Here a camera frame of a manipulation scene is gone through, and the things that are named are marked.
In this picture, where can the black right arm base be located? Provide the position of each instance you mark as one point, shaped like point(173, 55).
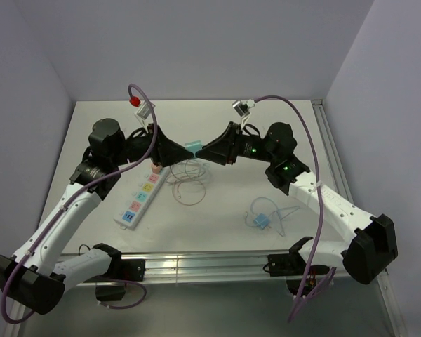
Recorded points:
point(292, 265)

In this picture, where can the white multicolour power strip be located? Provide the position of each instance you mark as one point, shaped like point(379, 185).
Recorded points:
point(134, 205)

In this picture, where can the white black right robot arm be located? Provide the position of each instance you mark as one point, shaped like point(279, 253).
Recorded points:
point(368, 243)

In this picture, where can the teal charger plug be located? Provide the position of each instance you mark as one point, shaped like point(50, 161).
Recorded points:
point(193, 146)

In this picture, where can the aluminium front rail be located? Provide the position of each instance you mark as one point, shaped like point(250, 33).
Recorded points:
point(195, 267)

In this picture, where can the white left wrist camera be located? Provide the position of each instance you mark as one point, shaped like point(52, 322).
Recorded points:
point(143, 110)

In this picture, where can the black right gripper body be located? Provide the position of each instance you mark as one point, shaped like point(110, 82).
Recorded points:
point(250, 146)

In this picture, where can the aluminium side rail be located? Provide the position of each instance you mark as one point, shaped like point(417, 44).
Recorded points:
point(336, 169)

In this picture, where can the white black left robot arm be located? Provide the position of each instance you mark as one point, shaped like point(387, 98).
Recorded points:
point(33, 275)

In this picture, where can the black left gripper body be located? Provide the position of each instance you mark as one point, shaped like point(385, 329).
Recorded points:
point(136, 148)

